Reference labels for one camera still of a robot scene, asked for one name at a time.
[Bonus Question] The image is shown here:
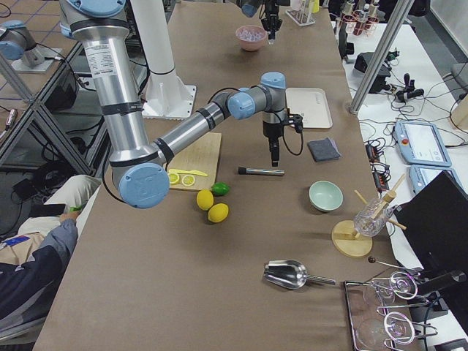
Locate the mint green bowl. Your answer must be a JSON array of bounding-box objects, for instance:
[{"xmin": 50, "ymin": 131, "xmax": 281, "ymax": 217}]
[{"xmin": 309, "ymin": 181, "xmax": 344, "ymax": 212}]

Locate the pink bowl of ice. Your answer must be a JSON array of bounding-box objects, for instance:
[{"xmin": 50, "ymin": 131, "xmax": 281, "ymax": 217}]
[{"xmin": 235, "ymin": 25, "xmax": 268, "ymax": 52}]

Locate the lemon half upper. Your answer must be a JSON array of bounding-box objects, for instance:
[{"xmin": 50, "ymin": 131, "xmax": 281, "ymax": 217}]
[{"xmin": 181, "ymin": 174, "xmax": 196, "ymax": 186}]

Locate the yellow plastic knife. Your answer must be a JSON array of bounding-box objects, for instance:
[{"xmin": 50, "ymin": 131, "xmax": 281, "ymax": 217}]
[{"xmin": 168, "ymin": 168, "xmax": 208, "ymax": 177}]

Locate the green lime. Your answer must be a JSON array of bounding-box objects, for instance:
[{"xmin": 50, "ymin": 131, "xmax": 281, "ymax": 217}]
[{"xmin": 211, "ymin": 182, "xmax": 230, "ymax": 197}]

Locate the clear glass on rack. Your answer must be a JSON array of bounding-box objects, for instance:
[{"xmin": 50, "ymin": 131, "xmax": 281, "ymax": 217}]
[{"xmin": 353, "ymin": 198, "xmax": 393, "ymax": 237}]

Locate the teach pendant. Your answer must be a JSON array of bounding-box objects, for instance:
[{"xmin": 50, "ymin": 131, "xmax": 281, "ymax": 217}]
[
  {"xmin": 393, "ymin": 121, "xmax": 452, "ymax": 167},
  {"xmin": 409, "ymin": 165, "xmax": 458, "ymax": 194}
]

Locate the yellow lemon outer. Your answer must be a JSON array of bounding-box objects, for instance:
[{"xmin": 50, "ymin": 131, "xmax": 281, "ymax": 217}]
[{"xmin": 208, "ymin": 203, "xmax": 230, "ymax": 223}]

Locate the lemon half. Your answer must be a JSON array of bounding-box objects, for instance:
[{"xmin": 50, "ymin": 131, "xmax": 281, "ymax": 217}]
[
  {"xmin": 181, "ymin": 174, "xmax": 196, "ymax": 186},
  {"xmin": 167, "ymin": 173, "xmax": 181, "ymax": 185}
]

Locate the teach pendant lower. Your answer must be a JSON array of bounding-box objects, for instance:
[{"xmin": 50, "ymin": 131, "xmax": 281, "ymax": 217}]
[{"xmin": 409, "ymin": 165, "xmax": 458, "ymax": 194}]

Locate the lemon half lower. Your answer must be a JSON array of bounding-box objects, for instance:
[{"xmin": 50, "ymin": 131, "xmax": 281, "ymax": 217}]
[{"xmin": 167, "ymin": 173, "xmax": 181, "ymax": 185}]

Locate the steel muddler black tip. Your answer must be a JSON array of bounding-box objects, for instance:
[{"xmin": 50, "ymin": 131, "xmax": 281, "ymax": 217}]
[{"xmin": 238, "ymin": 166, "xmax": 285, "ymax": 176}]

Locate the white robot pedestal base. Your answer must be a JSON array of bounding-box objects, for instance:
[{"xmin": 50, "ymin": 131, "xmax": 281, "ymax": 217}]
[{"xmin": 131, "ymin": 0, "xmax": 197, "ymax": 120}]

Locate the cream rabbit tray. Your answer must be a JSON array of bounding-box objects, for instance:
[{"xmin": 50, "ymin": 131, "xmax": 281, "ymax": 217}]
[{"xmin": 286, "ymin": 88, "xmax": 333, "ymax": 129}]

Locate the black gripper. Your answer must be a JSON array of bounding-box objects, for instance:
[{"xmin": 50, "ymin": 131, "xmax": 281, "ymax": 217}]
[
  {"xmin": 261, "ymin": 0, "xmax": 282, "ymax": 45},
  {"xmin": 263, "ymin": 121, "xmax": 284, "ymax": 167}
]

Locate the teach pendant upper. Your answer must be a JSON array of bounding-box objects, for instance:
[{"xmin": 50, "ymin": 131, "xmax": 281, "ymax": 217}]
[{"xmin": 393, "ymin": 121, "xmax": 452, "ymax": 167}]

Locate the yellow lemon near board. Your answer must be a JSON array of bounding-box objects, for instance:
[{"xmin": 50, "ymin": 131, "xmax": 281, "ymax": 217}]
[{"xmin": 196, "ymin": 189, "xmax": 214, "ymax": 211}]

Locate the black monitor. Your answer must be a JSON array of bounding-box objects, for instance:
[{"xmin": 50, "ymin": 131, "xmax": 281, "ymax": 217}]
[{"xmin": 396, "ymin": 170, "xmax": 468, "ymax": 282}]

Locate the metal wire glass rack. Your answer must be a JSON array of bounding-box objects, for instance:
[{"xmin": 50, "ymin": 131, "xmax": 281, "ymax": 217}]
[{"xmin": 343, "ymin": 269, "xmax": 438, "ymax": 350}]

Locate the grey folded cloth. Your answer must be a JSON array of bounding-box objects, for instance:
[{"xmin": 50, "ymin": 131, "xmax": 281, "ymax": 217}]
[{"xmin": 307, "ymin": 137, "xmax": 341, "ymax": 162}]

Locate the steel ice scoop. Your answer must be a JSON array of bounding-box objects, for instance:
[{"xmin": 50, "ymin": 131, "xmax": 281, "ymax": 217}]
[{"xmin": 263, "ymin": 260, "xmax": 336, "ymax": 290}]

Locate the aluminium frame post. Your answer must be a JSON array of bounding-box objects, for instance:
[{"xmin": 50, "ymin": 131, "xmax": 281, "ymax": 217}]
[{"xmin": 349, "ymin": 0, "xmax": 414, "ymax": 115}]

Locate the seated person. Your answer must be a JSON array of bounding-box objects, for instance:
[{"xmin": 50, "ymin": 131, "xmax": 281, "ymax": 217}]
[{"xmin": 1, "ymin": 175, "xmax": 102, "ymax": 333}]

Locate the wooden glass rack stand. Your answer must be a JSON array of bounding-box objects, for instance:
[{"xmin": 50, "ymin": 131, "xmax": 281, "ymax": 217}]
[{"xmin": 332, "ymin": 174, "xmax": 407, "ymax": 257}]

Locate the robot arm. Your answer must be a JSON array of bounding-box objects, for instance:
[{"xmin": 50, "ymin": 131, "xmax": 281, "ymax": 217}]
[
  {"xmin": 59, "ymin": 1, "xmax": 286, "ymax": 208},
  {"xmin": 232, "ymin": 0, "xmax": 291, "ymax": 45}
]

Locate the wooden cutting board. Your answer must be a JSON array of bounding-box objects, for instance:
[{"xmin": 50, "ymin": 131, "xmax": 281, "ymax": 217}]
[{"xmin": 168, "ymin": 132, "xmax": 222, "ymax": 191}]

